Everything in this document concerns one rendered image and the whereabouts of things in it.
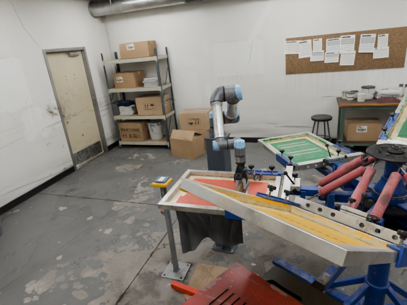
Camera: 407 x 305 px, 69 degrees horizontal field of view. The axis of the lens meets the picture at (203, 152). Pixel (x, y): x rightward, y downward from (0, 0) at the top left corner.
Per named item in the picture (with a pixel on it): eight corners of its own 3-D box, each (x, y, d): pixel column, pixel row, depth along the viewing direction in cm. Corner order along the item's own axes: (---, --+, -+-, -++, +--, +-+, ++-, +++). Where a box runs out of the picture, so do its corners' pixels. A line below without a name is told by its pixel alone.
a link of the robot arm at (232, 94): (221, 114, 268) (221, 82, 217) (238, 112, 268) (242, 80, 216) (223, 126, 265) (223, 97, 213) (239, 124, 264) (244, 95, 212)
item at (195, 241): (183, 253, 222) (175, 205, 207) (185, 250, 225) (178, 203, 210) (243, 263, 207) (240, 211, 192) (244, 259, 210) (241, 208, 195)
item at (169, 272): (160, 277, 274) (143, 185, 240) (171, 261, 293) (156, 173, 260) (182, 281, 267) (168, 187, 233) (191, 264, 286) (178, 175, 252)
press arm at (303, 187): (290, 195, 198) (290, 188, 196) (291, 190, 203) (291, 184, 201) (318, 196, 192) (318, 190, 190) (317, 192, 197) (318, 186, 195)
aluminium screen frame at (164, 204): (158, 209, 205) (157, 204, 203) (188, 173, 256) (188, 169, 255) (274, 220, 179) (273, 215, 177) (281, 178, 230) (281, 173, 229)
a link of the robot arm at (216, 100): (207, 85, 216) (212, 149, 206) (221, 83, 216) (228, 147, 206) (208, 91, 228) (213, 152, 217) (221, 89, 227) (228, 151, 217)
